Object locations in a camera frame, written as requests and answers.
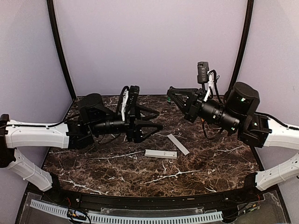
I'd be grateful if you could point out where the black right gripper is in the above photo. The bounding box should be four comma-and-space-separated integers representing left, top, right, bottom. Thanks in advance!
168, 87, 241, 133

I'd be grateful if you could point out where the white battery cover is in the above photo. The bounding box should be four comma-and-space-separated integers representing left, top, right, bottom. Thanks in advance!
167, 134, 190, 155

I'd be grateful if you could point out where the black frame post right rear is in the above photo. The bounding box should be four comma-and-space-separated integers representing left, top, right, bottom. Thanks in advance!
228, 0, 254, 89

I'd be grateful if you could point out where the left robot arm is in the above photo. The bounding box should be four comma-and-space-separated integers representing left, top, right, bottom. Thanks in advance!
0, 91, 163, 203

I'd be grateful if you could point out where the white remote control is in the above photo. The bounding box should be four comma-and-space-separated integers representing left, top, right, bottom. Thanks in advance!
144, 149, 177, 159

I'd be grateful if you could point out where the black frame post left rear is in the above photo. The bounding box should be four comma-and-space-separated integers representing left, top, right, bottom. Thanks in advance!
46, 0, 77, 101

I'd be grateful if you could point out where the black frame post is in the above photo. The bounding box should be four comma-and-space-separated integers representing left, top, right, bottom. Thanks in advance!
228, 0, 254, 89
46, 0, 77, 101

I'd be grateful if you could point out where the white slotted cable duct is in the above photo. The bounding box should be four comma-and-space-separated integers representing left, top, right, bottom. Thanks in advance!
30, 199, 223, 224

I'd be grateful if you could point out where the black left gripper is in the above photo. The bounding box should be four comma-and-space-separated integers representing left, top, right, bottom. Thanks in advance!
89, 102, 163, 142

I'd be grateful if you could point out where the black front frame rail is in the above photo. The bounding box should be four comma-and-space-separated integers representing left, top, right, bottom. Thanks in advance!
39, 188, 264, 211

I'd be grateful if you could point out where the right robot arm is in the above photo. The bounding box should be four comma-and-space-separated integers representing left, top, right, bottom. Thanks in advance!
167, 82, 299, 150

